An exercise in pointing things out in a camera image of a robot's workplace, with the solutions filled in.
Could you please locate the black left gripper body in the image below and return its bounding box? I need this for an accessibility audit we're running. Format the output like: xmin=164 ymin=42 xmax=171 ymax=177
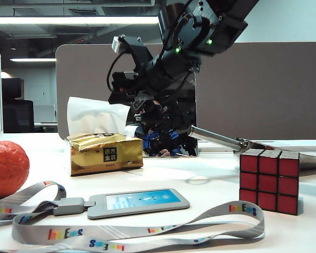
xmin=108 ymin=62 xmax=162 ymax=102

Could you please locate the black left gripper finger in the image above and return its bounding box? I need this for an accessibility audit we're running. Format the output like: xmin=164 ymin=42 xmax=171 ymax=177
xmin=131 ymin=92 xmax=147 ymax=112
xmin=107 ymin=90 xmax=129 ymax=106

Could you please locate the gold tissue pack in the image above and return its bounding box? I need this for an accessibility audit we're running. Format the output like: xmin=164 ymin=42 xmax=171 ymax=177
xmin=64 ymin=132 xmax=144 ymax=177

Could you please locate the blue ID card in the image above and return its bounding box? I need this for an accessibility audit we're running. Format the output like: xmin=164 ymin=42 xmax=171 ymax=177
xmin=105 ymin=189 xmax=183 ymax=212

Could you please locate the grey ID card holder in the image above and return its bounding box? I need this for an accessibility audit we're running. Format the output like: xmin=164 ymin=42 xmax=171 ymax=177
xmin=86 ymin=188 xmax=191 ymax=220

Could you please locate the standing metal mirror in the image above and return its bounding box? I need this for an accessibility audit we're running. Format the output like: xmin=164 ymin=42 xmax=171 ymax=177
xmin=125 ymin=71 xmax=199 ymax=158

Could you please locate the white background desk panel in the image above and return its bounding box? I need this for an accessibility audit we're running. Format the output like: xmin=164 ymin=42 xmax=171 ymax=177
xmin=33 ymin=104 xmax=56 ymax=123

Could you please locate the silver metal spatula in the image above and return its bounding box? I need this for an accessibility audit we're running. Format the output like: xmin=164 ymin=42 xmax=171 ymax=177
xmin=187 ymin=125 xmax=316 ymax=170

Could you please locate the long ceiling light bar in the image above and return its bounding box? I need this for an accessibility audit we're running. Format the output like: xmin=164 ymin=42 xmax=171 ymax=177
xmin=0 ymin=16 xmax=159 ymax=25

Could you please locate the short ceiling light bar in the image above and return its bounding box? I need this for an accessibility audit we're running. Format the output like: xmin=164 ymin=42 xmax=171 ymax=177
xmin=9 ymin=57 xmax=57 ymax=63

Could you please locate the black office chair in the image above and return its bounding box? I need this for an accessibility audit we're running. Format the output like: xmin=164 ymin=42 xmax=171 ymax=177
xmin=2 ymin=100 xmax=35 ymax=133

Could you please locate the wide brown desk partition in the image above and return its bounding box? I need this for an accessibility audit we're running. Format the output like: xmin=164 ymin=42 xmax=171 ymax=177
xmin=55 ymin=42 xmax=316 ymax=141

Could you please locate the orange crinkled plastic object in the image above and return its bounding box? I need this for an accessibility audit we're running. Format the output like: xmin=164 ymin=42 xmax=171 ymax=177
xmin=0 ymin=140 xmax=31 ymax=199

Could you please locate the red Rubik's cube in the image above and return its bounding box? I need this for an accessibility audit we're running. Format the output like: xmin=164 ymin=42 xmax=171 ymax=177
xmin=239 ymin=148 xmax=301 ymax=216

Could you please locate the black camera cable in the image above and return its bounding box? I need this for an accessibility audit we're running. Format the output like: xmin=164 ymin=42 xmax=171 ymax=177
xmin=105 ymin=52 xmax=127 ymax=92

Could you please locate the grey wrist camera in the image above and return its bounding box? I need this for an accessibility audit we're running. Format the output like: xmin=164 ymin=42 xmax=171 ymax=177
xmin=111 ymin=35 xmax=127 ymax=55

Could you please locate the grey printed lanyard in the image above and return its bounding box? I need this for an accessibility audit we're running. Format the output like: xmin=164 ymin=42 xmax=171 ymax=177
xmin=0 ymin=180 xmax=266 ymax=253

